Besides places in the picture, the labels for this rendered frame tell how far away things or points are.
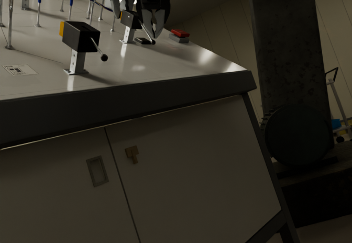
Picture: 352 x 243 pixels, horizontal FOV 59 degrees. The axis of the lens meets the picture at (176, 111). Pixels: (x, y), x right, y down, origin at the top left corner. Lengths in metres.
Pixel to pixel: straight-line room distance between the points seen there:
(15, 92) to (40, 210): 0.20
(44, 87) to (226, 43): 5.79
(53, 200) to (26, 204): 0.04
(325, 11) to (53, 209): 6.09
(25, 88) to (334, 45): 5.94
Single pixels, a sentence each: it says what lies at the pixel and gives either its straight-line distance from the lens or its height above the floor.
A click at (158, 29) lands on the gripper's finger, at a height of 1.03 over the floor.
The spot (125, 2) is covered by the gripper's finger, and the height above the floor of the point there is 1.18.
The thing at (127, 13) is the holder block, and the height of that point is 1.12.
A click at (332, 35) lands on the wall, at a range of 6.32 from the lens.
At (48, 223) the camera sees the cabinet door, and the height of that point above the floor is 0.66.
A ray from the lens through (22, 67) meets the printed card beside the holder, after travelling 0.69.
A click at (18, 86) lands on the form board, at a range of 0.61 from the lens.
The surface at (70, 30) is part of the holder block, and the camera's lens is 0.67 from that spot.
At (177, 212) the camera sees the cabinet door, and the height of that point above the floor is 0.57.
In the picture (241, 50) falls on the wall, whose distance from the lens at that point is 6.24.
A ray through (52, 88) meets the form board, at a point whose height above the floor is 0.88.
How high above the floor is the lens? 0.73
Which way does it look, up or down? 5 degrees up
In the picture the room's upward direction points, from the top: 18 degrees counter-clockwise
